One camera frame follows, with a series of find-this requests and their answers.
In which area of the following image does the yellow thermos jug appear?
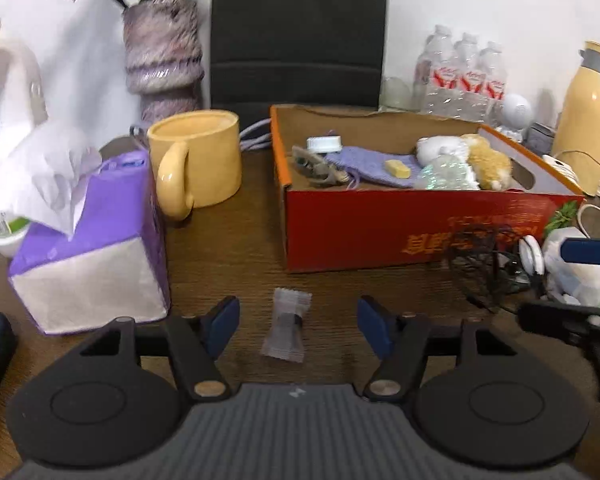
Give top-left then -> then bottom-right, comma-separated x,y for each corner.
550,40 -> 600,197

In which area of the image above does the clear glass cup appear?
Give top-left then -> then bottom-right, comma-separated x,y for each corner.
380,76 -> 416,111

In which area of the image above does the white power adapter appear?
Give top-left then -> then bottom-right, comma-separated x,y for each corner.
542,152 -> 581,183

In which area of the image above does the white robot figure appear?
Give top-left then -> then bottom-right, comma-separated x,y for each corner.
495,93 -> 536,142

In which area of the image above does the clear candy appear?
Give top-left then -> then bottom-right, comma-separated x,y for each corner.
260,287 -> 312,361

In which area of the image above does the white detergent bottle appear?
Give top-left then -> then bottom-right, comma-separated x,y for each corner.
0,19 -> 48,161

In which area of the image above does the yellow mug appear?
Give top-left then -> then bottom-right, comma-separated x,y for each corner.
146,109 -> 243,222

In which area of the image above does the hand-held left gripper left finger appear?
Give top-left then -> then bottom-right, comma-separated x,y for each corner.
62,295 -> 241,403

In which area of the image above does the small grey box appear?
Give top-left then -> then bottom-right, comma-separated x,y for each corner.
527,121 -> 557,157

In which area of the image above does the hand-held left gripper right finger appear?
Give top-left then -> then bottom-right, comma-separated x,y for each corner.
357,295 -> 531,403

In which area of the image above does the orange cardboard box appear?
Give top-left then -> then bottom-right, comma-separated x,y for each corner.
270,104 -> 587,274

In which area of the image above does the clear water bottle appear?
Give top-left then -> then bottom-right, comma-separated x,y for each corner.
452,32 -> 483,116
477,41 -> 508,121
414,24 -> 456,111

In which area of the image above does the purple braided cable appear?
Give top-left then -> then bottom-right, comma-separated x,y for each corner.
239,116 -> 273,152

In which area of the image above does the purple tissue box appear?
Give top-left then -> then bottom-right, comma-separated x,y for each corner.
0,120 -> 172,336

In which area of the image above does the black paper bag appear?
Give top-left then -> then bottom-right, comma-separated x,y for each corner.
210,0 -> 388,117

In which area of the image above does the iridescent plastic bag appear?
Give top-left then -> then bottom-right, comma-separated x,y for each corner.
414,156 -> 481,192

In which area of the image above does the white yellow plush toy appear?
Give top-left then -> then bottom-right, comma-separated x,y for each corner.
415,133 -> 514,192

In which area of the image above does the white round case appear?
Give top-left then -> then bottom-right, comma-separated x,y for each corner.
516,234 -> 546,277

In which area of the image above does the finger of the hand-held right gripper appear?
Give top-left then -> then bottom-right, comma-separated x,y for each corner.
559,239 -> 600,264
517,301 -> 600,346

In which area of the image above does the purple knitted pouch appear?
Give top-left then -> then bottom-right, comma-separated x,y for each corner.
325,145 -> 423,191

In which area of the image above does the white cable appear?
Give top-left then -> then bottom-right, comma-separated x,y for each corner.
555,149 -> 600,241

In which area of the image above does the purple grey ceramic vase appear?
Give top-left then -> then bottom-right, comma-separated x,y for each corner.
122,0 -> 206,128

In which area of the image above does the white bottle green label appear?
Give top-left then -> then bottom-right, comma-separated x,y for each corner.
0,180 -> 33,258

